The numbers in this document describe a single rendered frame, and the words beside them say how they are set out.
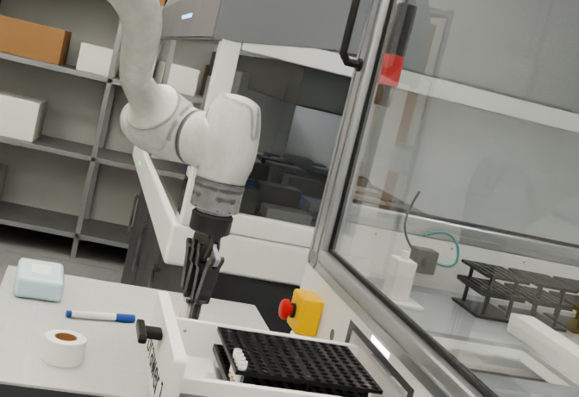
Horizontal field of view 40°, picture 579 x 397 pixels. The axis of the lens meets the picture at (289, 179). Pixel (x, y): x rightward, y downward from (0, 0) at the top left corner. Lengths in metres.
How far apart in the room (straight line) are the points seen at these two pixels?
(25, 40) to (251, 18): 3.13
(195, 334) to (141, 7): 0.52
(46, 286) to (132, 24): 0.68
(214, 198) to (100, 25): 3.98
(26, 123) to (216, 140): 3.58
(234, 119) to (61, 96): 4.01
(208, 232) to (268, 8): 0.72
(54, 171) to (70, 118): 0.36
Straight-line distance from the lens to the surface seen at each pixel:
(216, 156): 1.40
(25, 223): 4.97
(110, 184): 5.39
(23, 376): 1.36
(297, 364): 1.23
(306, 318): 1.56
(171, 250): 2.00
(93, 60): 4.90
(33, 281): 1.70
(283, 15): 1.97
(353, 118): 1.60
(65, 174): 5.41
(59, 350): 1.41
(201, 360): 1.34
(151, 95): 1.44
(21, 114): 4.93
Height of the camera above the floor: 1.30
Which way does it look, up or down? 7 degrees down
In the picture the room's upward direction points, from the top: 13 degrees clockwise
